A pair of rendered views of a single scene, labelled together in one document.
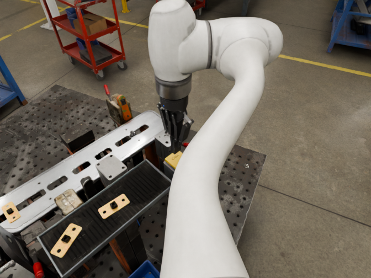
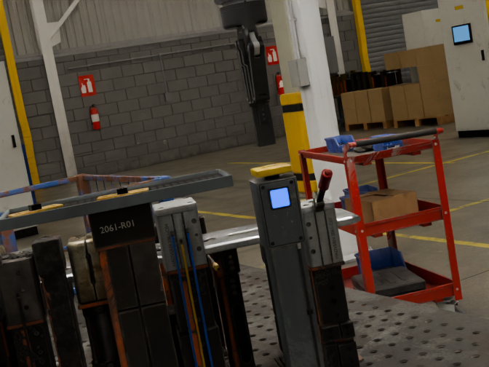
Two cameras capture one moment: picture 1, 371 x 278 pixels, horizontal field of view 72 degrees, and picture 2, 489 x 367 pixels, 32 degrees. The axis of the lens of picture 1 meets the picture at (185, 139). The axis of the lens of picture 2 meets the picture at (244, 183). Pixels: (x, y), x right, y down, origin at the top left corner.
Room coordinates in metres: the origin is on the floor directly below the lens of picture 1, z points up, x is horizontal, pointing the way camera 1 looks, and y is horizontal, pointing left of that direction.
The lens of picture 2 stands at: (-0.63, -0.77, 1.31)
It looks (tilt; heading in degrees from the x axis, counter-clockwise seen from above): 7 degrees down; 37
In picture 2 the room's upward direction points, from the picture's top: 10 degrees counter-clockwise
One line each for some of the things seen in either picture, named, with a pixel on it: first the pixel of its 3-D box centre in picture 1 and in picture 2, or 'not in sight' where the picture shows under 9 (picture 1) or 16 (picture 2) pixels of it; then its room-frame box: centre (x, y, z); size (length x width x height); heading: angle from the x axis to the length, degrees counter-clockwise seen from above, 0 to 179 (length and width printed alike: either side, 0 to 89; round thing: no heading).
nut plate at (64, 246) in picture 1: (65, 239); (35, 207); (0.26, 0.31, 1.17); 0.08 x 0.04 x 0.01; 160
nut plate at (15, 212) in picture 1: (10, 211); not in sight; (0.42, 0.61, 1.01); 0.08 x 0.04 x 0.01; 45
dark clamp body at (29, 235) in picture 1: (58, 257); (35, 357); (0.30, 0.45, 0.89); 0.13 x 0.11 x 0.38; 45
